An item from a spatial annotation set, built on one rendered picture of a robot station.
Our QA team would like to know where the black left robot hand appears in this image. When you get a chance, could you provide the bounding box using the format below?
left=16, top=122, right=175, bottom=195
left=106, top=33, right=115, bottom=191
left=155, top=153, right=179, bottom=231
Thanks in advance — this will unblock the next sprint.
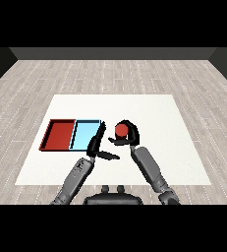
left=85, top=120, right=121, bottom=161

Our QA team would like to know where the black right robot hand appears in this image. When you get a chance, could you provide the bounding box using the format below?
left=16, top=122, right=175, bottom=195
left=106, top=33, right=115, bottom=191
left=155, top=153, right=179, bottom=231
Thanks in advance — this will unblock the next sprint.
left=107, top=119, right=142, bottom=147

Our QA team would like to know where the small red can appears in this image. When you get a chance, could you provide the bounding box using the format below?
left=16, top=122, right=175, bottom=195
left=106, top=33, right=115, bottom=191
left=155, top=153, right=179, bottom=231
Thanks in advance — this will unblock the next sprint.
left=114, top=123, right=129, bottom=139

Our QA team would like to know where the light blue shallow open box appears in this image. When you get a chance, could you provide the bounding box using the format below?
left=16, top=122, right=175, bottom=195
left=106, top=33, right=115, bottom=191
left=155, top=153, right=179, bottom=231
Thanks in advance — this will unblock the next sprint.
left=68, top=119, right=102, bottom=152

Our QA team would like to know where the red shallow open box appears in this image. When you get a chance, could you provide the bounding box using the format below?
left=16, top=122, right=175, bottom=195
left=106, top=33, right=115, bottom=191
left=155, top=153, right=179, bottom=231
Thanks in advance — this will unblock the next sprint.
left=38, top=118, right=78, bottom=153

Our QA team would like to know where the dark grey robot body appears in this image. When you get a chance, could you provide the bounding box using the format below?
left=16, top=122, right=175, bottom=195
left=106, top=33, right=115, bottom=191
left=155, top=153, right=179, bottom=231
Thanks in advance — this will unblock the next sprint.
left=83, top=185, right=144, bottom=206

